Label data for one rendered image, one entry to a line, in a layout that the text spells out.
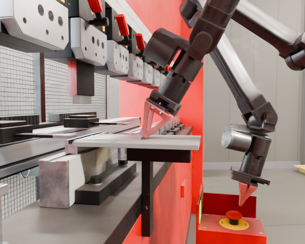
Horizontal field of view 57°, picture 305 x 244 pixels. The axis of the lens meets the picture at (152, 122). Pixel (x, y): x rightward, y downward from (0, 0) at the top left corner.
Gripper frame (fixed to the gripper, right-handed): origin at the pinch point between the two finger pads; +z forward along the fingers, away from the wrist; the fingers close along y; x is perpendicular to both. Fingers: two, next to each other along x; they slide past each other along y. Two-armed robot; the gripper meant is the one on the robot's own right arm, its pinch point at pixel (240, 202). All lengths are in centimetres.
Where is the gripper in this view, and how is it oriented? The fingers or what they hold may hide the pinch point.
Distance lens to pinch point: 86.7
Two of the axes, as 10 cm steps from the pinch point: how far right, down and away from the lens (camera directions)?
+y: -9.4, -2.6, 2.0
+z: -2.4, 9.6, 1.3
